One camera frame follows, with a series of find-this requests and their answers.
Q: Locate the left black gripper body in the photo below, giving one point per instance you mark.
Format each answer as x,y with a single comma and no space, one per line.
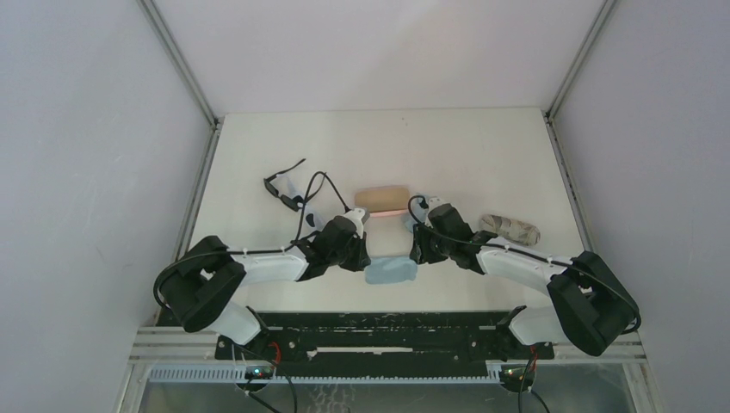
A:
354,254

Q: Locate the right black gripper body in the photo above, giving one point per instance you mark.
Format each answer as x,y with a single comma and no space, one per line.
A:
425,249

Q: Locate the black sunglasses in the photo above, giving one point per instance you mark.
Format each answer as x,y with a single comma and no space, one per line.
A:
275,185

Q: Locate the light blue cloth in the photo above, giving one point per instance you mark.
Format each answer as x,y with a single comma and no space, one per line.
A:
409,222
390,270

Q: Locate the pink glasses case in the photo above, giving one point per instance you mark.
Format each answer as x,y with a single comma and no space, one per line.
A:
383,201

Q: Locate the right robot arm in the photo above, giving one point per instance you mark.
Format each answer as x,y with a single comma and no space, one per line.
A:
590,308

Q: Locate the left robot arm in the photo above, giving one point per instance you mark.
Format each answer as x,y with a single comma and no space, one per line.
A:
199,288

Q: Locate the white sunglasses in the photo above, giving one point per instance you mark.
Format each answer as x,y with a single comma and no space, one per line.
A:
300,202

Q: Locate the patterned glasses case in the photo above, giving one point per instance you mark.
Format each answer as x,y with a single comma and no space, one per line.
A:
514,230

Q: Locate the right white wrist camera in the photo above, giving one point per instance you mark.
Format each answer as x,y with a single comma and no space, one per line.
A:
431,203

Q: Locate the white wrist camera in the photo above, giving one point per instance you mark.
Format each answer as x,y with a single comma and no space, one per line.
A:
358,216
431,203

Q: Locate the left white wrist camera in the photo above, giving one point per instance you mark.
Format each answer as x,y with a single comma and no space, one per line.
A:
358,216

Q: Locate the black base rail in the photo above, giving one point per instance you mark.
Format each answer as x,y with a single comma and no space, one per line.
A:
470,331

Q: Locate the aluminium frame rail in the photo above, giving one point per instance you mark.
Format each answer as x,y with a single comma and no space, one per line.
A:
169,353

